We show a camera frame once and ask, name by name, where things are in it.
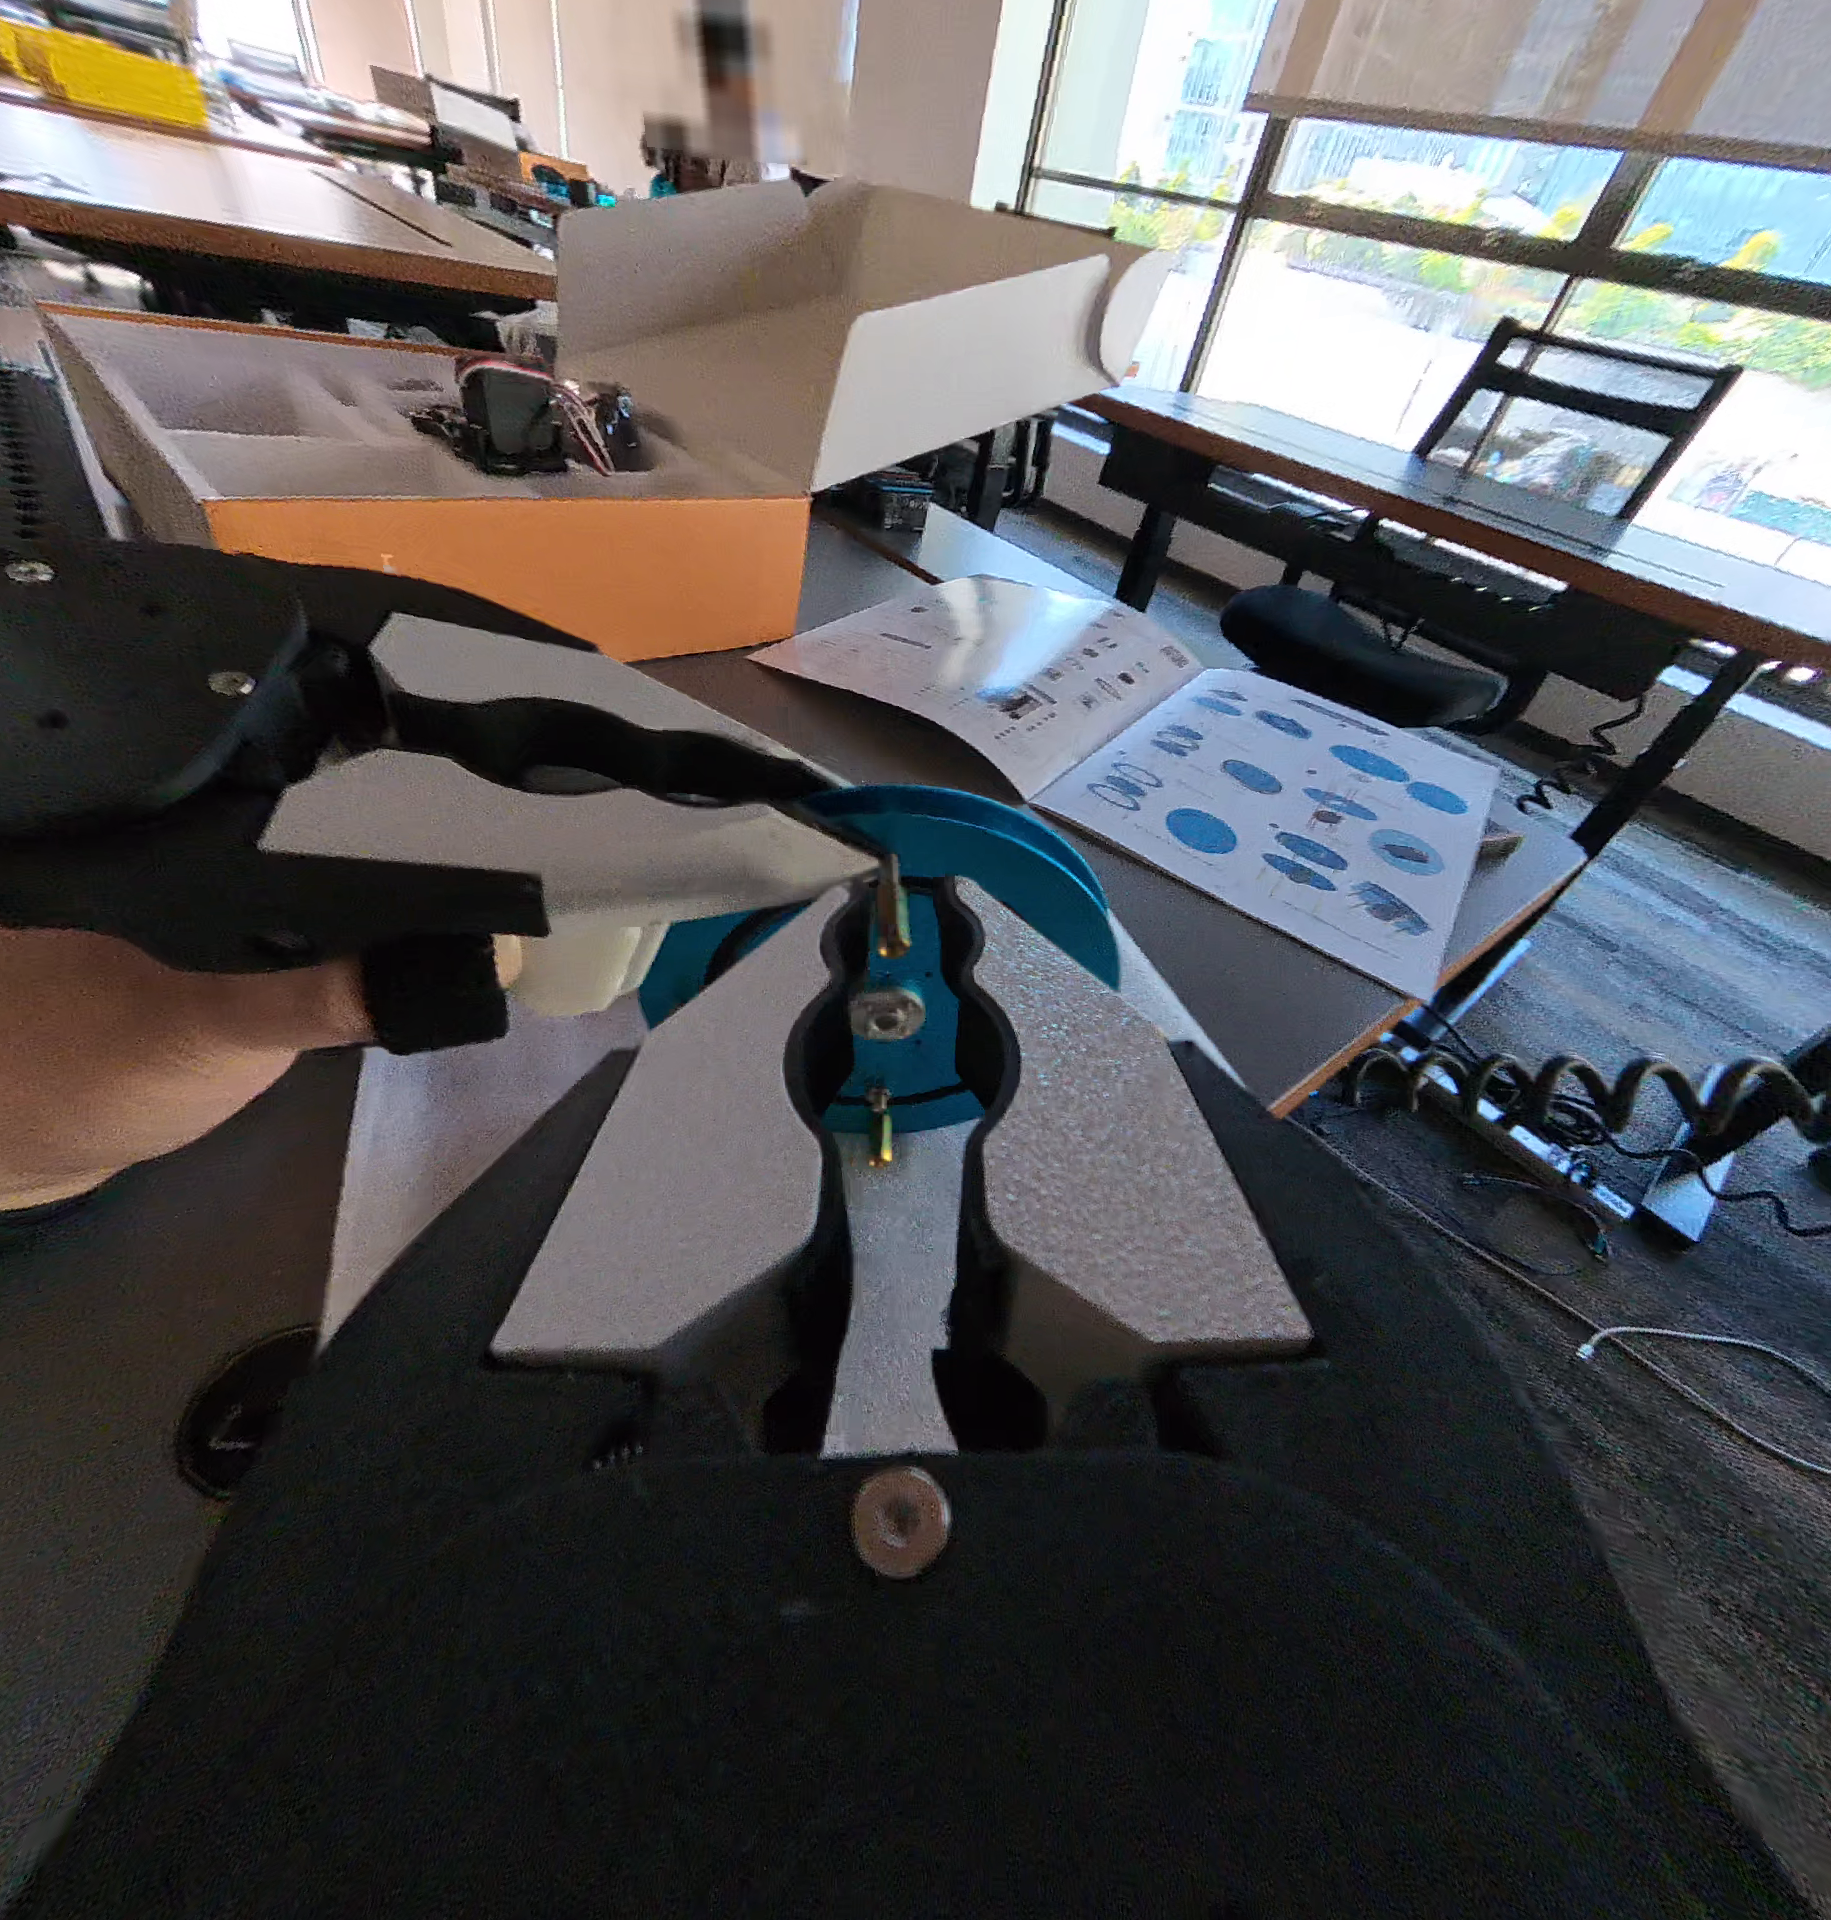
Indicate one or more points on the white foam sheet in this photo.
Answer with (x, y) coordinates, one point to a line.
(886, 1275)

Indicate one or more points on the black box with blue label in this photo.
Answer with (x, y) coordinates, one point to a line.
(902, 499)

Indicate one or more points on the open instruction booklet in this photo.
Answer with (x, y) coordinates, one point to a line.
(1231, 781)

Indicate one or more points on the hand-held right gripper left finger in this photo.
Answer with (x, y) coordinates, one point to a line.
(677, 1200)

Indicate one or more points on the black perforated board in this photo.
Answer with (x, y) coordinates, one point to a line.
(15, 466)

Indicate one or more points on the white power strip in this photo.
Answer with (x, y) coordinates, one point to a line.
(1544, 1148)

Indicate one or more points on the orange cardboard box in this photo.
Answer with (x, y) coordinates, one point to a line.
(556, 556)

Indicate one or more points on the black servo motor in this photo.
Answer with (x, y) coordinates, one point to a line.
(511, 412)

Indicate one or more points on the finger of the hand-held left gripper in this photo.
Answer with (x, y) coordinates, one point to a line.
(556, 676)
(587, 855)

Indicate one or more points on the wood-edged black desk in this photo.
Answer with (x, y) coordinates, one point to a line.
(1530, 510)

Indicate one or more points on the dark grey desk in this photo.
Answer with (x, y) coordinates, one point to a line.
(1231, 961)

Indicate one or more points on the black mesh-back chair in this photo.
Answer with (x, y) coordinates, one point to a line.
(1584, 421)

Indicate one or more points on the stack of yellow bins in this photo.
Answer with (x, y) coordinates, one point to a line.
(91, 67)

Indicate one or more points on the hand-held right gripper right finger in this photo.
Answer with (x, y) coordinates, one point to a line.
(1142, 1200)

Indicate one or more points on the black saddle stool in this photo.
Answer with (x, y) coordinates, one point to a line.
(1350, 653)

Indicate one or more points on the blue round metal base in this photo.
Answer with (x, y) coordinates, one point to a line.
(1022, 855)

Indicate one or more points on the person's left hand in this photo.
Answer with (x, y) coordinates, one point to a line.
(105, 1065)

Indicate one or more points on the grey work table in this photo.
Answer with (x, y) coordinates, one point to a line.
(181, 187)

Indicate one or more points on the black-framed grid window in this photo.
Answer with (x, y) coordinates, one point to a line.
(1454, 226)

